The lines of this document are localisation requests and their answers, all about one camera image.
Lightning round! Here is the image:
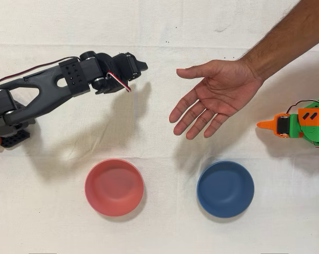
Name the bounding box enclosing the black gripper servo cable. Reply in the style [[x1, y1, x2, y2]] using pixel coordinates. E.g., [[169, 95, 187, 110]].
[[105, 70, 132, 93]]

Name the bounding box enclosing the person's bare forearm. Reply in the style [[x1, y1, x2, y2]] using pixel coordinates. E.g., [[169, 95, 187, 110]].
[[238, 0, 319, 81]]

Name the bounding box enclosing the blue bowl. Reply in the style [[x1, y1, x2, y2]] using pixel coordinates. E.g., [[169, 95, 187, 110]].
[[196, 160, 255, 219]]

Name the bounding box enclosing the orange arm servo cable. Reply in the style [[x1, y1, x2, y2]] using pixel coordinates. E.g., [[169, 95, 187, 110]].
[[286, 99, 319, 120]]

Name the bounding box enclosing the pink bowl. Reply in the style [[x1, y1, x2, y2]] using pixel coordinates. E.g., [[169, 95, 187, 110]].
[[84, 158, 145, 217]]

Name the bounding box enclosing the white tablecloth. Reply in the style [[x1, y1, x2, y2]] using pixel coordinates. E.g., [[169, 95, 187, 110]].
[[0, 0, 319, 254]]

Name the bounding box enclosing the person's open hand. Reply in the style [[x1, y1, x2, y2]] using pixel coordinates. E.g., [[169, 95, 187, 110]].
[[169, 59, 264, 140]]

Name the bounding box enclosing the long striped arm cable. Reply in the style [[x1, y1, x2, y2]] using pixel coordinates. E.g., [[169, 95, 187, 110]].
[[0, 56, 79, 90]]

